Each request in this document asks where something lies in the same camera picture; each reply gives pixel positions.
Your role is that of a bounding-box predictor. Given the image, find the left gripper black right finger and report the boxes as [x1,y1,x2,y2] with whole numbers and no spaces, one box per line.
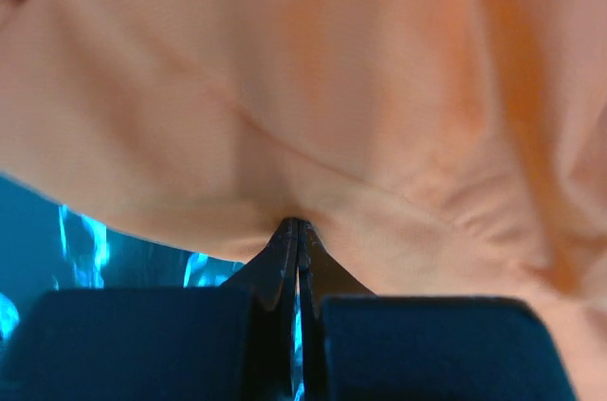
[298,221,576,400]

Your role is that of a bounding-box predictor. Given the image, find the orange t shirt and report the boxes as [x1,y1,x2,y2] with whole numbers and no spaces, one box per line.
[1,0,606,400]

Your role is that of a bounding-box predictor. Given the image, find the black marbled table mat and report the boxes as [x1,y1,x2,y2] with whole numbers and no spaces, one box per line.
[1,181,303,400]

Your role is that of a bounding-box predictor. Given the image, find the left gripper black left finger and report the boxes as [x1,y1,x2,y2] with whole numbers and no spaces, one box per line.
[1,218,298,401]

